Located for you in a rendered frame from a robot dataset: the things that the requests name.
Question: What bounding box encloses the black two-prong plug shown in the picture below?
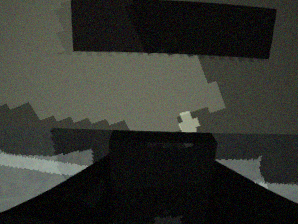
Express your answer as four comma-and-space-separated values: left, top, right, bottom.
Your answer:
109, 131, 217, 224

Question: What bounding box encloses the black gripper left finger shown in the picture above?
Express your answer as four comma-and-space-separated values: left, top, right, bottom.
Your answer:
0, 155, 113, 224

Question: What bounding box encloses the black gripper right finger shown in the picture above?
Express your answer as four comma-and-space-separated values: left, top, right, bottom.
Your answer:
204, 160, 298, 224

